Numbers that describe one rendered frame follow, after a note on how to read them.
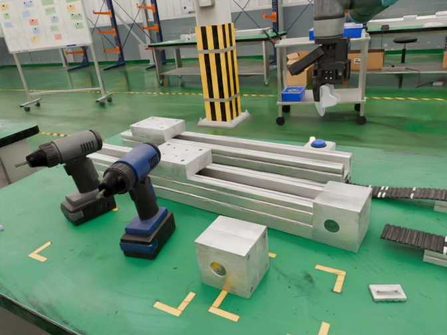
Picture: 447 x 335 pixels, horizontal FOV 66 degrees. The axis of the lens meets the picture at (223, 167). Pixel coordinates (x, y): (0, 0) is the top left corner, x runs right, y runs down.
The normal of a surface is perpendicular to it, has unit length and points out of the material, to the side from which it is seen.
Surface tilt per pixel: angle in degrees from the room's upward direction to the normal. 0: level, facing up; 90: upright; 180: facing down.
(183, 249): 0
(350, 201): 0
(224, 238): 0
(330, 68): 90
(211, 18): 90
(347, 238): 90
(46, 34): 90
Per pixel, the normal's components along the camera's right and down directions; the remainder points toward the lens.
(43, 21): -0.15, 0.43
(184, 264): -0.10, -0.90
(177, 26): -0.48, 0.41
